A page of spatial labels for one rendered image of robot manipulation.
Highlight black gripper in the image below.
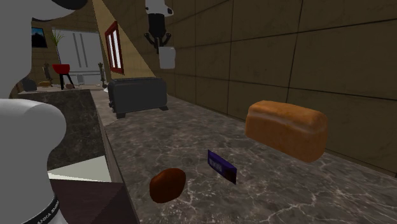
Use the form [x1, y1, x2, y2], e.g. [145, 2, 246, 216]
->
[143, 13, 172, 55]

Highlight red framed window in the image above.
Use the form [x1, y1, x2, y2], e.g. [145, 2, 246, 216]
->
[104, 20, 125, 76]

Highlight black toaster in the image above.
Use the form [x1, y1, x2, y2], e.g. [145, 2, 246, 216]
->
[107, 76, 169, 120]

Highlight dark slender figure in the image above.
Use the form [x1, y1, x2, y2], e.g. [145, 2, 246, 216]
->
[97, 62, 108, 90]

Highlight white refrigerator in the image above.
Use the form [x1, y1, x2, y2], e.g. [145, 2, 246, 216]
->
[52, 29, 105, 85]

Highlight red bowl on black stand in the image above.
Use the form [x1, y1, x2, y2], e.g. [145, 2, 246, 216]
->
[51, 63, 76, 90]

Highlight green plant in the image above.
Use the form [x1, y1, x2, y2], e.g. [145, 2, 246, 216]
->
[50, 30, 66, 65]

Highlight dark bottle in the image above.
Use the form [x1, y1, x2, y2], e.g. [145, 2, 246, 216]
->
[43, 63, 53, 83]

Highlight dark rounded pot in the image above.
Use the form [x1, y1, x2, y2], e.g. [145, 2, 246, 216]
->
[21, 77, 38, 92]

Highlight purple snack packet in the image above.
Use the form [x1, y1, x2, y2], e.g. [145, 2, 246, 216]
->
[206, 149, 238, 185]

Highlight brown round potato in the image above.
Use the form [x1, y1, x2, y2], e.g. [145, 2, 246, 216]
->
[148, 167, 187, 204]

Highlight brown bread loaf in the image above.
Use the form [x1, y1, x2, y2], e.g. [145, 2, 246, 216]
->
[244, 99, 329, 164]

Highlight dark maroon robot stand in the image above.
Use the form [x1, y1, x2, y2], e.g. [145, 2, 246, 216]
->
[46, 155, 141, 224]

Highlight white rectangular wall plate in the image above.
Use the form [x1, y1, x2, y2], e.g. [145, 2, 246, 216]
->
[158, 46, 177, 70]

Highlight dark wall picture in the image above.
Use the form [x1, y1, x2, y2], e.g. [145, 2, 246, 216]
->
[31, 27, 48, 49]

